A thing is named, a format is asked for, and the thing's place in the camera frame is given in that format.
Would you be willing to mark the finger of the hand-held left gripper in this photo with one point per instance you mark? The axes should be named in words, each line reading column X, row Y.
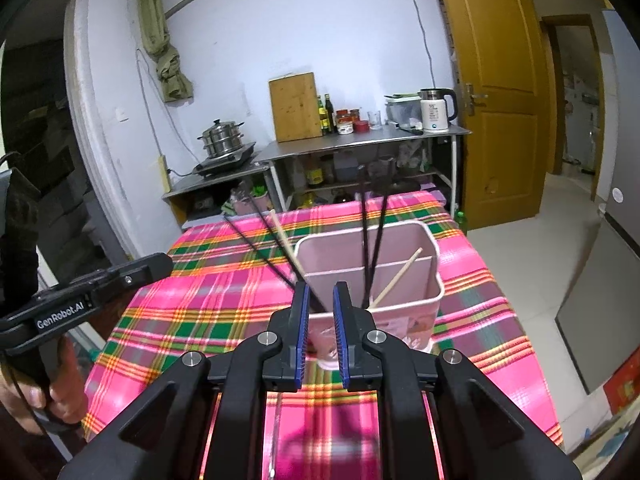
column 145, row 266

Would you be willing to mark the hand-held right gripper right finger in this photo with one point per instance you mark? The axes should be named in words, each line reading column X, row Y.
column 340, row 335

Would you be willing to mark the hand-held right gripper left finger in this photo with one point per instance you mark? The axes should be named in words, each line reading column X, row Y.
column 300, row 335

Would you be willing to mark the pink plastic utensil basket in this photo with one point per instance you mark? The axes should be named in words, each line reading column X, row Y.
column 330, row 255

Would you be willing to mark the light wooden chopstick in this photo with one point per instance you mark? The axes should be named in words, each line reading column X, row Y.
column 285, row 241
column 400, row 275

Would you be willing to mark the person's left hand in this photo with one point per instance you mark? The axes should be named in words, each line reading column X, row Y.
column 70, row 385

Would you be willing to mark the pink plaid tablecloth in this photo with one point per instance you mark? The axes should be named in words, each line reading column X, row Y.
column 200, row 280

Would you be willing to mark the yellow power strip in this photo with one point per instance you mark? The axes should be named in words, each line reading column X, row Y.
column 163, row 175

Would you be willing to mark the low steel side table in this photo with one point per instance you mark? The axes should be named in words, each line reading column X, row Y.
column 215, row 182

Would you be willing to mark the black induction cooker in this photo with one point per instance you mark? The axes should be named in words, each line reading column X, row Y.
column 225, row 162

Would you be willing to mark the green vegetables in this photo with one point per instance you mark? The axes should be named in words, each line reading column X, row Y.
column 259, row 191

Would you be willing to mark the stainless steel steamer pot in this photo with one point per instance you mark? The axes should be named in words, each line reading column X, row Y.
column 222, row 140

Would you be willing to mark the yellow oil jug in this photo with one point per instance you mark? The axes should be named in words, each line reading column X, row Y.
column 314, row 174

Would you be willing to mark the tall steel counter table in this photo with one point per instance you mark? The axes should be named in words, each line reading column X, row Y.
column 350, row 142

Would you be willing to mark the red tin can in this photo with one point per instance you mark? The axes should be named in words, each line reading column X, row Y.
column 361, row 126

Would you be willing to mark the red lid sauce jar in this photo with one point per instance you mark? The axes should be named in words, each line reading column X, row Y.
column 343, row 124

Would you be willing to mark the clear drinking glass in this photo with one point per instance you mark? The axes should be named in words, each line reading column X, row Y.
column 375, row 120

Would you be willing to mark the wooden cutting board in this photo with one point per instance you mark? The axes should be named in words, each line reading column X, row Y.
column 295, row 107

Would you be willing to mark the yellow oil bottle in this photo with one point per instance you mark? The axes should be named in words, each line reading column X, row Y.
column 322, row 117

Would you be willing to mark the dark sauce bottle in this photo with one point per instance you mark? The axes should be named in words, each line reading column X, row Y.
column 329, row 115

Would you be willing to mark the green hanging cloth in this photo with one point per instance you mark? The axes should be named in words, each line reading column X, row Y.
column 160, row 35

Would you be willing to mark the white electric kettle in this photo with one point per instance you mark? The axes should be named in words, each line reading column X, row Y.
column 432, row 115

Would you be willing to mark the red cardboard box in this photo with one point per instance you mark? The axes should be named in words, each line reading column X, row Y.
column 625, row 387

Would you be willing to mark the yellow wooden door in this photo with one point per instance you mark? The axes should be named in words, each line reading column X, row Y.
column 500, row 85

